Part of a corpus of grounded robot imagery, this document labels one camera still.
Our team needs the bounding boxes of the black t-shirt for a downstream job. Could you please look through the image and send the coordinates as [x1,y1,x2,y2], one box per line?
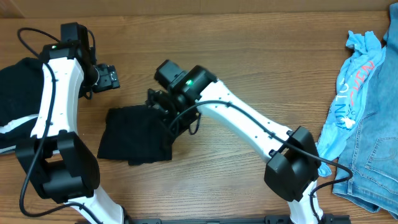
[97,105,174,166]

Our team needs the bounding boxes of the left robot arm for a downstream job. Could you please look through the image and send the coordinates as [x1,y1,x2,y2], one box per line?
[16,22,132,223]

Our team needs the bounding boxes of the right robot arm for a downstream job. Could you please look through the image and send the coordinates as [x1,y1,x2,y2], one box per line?
[147,60,325,223]

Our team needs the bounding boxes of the folded black clothes stack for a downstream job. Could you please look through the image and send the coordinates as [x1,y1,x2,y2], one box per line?
[1,58,44,149]

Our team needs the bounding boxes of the blue denim jeans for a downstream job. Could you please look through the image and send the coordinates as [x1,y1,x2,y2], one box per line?
[333,4,397,218]

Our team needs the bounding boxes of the light blue t-shirt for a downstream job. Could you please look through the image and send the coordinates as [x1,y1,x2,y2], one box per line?
[316,30,386,161]

